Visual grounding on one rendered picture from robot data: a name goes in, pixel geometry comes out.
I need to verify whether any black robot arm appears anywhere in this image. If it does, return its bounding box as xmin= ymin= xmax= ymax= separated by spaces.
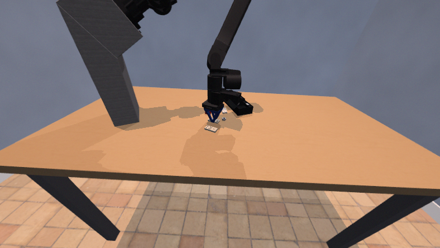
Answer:
xmin=113 ymin=0 xmax=251 ymax=109

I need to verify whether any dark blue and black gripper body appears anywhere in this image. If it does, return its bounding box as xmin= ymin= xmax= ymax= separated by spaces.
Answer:
xmin=202 ymin=89 xmax=224 ymax=112

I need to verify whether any black three-compartment bin rack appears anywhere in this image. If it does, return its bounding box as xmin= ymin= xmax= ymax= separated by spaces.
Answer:
xmin=224 ymin=96 xmax=253 ymax=116

